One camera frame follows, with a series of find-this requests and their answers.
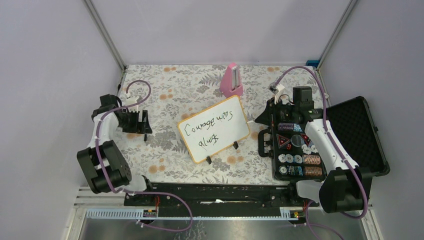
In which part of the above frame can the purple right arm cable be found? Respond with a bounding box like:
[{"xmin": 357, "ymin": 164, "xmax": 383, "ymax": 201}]
[{"xmin": 268, "ymin": 65, "xmax": 369, "ymax": 240}]

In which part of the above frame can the black poker chip case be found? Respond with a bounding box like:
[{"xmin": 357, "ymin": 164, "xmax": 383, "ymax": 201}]
[{"xmin": 255, "ymin": 96, "xmax": 390, "ymax": 181}]

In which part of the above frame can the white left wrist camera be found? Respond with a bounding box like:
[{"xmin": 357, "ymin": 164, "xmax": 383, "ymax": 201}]
[{"xmin": 125, "ymin": 94, "xmax": 143, "ymax": 105}]

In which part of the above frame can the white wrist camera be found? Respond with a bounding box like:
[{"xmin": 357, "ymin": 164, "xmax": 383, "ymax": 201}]
[
  {"xmin": 125, "ymin": 94, "xmax": 143, "ymax": 105},
  {"xmin": 268, "ymin": 83, "xmax": 285, "ymax": 96}
]

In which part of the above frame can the blue white chip stack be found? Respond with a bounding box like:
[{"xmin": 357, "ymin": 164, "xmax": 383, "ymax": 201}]
[{"xmin": 293, "ymin": 124, "xmax": 303, "ymax": 132}]

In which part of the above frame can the black mounting base plate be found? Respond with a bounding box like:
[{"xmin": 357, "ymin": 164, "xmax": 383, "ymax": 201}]
[{"xmin": 124, "ymin": 182, "xmax": 309, "ymax": 218}]

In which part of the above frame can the yellow framed whiteboard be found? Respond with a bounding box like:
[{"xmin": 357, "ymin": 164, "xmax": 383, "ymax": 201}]
[{"xmin": 177, "ymin": 95, "xmax": 251, "ymax": 164}]

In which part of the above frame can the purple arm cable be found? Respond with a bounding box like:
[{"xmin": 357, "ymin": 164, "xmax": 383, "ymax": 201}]
[
  {"xmin": 95, "ymin": 79, "xmax": 194, "ymax": 233},
  {"xmin": 268, "ymin": 65, "xmax": 369, "ymax": 240}
]

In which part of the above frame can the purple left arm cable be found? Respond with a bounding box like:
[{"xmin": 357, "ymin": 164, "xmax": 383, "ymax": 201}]
[{"xmin": 95, "ymin": 79, "xmax": 194, "ymax": 233}]

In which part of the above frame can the triangular all-in button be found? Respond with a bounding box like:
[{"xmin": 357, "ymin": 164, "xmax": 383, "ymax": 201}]
[{"xmin": 276, "ymin": 133, "xmax": 290, "ymax": 149}]

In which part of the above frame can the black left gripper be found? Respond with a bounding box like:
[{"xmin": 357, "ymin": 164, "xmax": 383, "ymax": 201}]
[{"xmin": 117, "ymin": 108, "xmax": 151, "ymax": 134}]

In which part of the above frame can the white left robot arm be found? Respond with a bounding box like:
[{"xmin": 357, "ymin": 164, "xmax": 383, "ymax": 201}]
[{"xmin": 76, "ymin": 94, "xmax": 153, "ymax": 194}]

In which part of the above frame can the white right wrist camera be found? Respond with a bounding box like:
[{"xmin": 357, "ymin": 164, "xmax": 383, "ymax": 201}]
[{"xmin": 268, "ymin": 83, "xmax": 285, "ymax": 96}]

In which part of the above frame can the blue corner bracket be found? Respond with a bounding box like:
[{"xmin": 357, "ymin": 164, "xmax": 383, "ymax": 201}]
[{"xmin": 305, "ymin": 60, "xmax": 320, "ymax": 68}]

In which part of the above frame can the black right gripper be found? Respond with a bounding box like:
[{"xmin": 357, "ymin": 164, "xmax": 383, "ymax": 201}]
[{"xmin": 254, "ymin": 97, "xmax": 299, "ymax": 127}]

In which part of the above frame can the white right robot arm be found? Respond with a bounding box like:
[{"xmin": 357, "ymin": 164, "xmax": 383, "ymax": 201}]
[{"xmin": 255, "ymin": 84, "xmax": 373, "ymax": 219}]

